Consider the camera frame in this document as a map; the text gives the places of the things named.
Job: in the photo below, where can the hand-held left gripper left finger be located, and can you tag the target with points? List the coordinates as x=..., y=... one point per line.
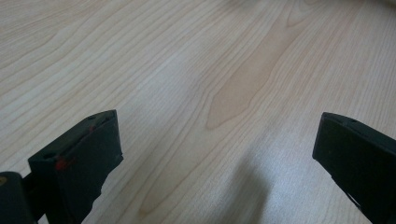
x=81, y=168

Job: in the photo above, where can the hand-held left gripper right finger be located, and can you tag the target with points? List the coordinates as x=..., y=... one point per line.
x=361, y=161

